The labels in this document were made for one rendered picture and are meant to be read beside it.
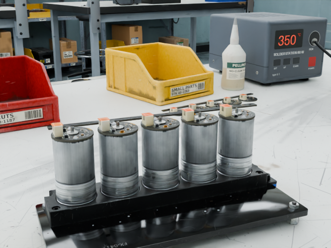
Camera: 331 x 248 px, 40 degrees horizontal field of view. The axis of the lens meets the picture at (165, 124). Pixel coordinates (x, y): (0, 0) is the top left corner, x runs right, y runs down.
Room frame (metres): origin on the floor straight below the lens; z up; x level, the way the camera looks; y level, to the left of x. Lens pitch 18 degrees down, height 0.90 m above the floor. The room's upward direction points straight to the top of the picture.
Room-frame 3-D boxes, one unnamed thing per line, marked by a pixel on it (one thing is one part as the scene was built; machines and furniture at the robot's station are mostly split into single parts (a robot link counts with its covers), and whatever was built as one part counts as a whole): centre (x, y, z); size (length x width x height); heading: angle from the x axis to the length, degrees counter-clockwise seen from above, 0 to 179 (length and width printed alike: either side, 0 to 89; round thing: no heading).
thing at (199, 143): (0.29, -0.02, 0.79); 0.02 x 0.02 x 0.05
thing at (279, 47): (0.73, -0.16, 0.80); 0.15 x 0.12 x 0.10; 27
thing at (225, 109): (0.30, -0.04, 0.82); 0.01 x 0.01 x 0.01; 22
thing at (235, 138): (0.30, -0.05, 0.79); 0.02 x 0.02 x 0.05
